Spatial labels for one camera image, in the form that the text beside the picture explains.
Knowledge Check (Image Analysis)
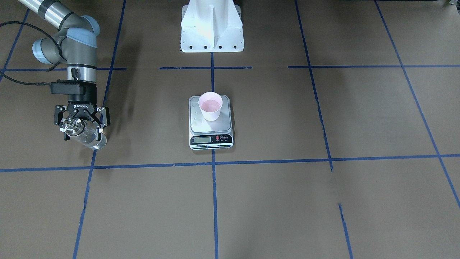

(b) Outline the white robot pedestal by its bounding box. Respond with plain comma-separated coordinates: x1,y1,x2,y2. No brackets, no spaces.
180,0,245,53

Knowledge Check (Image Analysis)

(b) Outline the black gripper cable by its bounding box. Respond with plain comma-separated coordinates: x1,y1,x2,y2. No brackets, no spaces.
0,21,63,86

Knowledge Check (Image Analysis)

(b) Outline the silver kitchen scale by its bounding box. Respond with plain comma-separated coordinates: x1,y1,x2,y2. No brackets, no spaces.
189,95,234,150

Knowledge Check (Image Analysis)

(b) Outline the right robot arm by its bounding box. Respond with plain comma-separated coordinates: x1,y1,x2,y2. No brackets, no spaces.
21,0,110,149

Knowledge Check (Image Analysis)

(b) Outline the pink paper cup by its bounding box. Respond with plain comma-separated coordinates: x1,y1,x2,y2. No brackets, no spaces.
198,92,223,121

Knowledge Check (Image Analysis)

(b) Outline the glass sauce bottle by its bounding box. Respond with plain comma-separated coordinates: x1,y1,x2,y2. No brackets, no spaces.
60,117,107,150

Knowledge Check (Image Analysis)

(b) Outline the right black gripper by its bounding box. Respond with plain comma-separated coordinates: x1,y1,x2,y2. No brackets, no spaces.
54,82,110,141

